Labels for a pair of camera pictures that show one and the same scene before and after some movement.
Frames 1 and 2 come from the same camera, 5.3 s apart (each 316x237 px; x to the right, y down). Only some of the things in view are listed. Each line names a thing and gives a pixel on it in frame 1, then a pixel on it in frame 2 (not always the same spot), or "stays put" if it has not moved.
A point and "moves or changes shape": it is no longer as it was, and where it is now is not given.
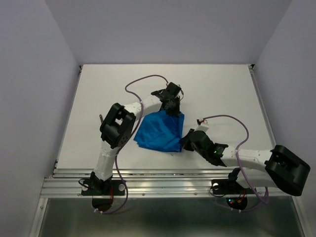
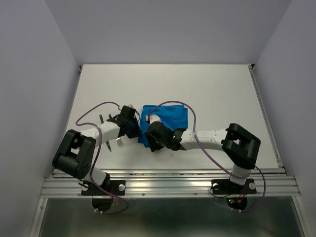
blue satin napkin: x=159 y=132 moves or changes shape
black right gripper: x=185 y=140 -> x=152 y=143
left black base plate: x=94 y=188 stays put
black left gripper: x=175 y=112 -> x=137 y=132
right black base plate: x=227 y=186 stays put
